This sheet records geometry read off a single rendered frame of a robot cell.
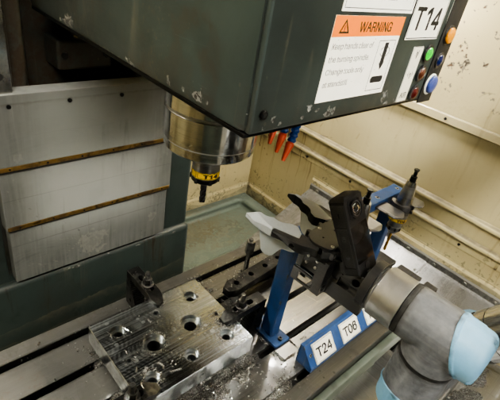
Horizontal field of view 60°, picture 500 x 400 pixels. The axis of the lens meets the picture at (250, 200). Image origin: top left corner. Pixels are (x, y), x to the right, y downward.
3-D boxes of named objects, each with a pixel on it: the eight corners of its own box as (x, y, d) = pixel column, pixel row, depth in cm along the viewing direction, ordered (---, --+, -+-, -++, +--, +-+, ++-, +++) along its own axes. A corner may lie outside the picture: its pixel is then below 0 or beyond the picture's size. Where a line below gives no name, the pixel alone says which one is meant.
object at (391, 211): (407, 216, 116) (408, 213, 116) (397, 221, 113) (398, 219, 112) (385, 203, 120) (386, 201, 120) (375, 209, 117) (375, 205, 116)
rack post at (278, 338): (289, 340, 113) (317, 251, 98) (275, 349, 110) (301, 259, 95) (263, 316, 119) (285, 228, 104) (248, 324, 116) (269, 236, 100)
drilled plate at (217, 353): (249, 351, 104) (253, 336, 101) (141, 421, 85) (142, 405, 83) (193, 292, 117) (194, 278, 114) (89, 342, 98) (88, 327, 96)
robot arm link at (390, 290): (402, 298, 53) (429, 271, 59) (371, 277, 55) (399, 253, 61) (381, 339, 57) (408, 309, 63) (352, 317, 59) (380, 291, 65)
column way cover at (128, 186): (169, 232, 143) (181, 79, 116) (13, 287, 113) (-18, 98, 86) (160, 225, 146) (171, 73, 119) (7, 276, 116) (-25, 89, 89)
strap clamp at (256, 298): (259, 328, 115) (270, 286, 107) (221, 351, 107) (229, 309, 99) (251, 320, 117) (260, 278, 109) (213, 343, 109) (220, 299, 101)
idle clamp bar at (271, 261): (288, 272, 136) (291, 256, 133) (229, 311, 118) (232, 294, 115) (276, 263, 139) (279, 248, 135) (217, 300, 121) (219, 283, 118)
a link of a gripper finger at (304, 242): (267, 242, 62) (326, 264, 60) (269, 233, 61) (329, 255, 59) (276, 225, 66) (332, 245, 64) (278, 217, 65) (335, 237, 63)
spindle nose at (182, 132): (201, 118, 84) (209, 55, 78) (271, 148, 78) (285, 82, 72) (141, 140, 72) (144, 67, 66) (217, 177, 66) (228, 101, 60)
